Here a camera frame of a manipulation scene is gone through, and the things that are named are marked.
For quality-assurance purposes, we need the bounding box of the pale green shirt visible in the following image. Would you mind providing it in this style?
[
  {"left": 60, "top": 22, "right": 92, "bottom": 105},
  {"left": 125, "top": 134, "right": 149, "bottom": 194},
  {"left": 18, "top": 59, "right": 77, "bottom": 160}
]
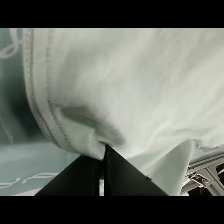
[{"left": 21, "top": 28, "right": 224, "bottom": 197}]

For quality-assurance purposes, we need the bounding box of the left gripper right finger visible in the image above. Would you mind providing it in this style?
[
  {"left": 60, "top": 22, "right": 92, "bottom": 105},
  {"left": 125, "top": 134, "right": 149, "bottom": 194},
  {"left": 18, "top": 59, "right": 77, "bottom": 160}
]
[{"left": 103, "top": 144, "right": 168, "bottom": 197}]

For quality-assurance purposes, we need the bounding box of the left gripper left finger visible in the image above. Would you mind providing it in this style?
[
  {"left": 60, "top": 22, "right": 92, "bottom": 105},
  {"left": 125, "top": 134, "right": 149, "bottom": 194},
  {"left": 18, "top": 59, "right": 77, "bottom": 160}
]
[{"left": 34, "top": 153, "right": 106, "bottom": 197}]

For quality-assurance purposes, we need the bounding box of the silver frame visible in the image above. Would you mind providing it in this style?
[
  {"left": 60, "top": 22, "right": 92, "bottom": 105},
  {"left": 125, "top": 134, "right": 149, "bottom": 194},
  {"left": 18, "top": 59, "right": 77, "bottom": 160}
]
[{"left": 180, "top": 149, "right": 224, "bottom": 197}]

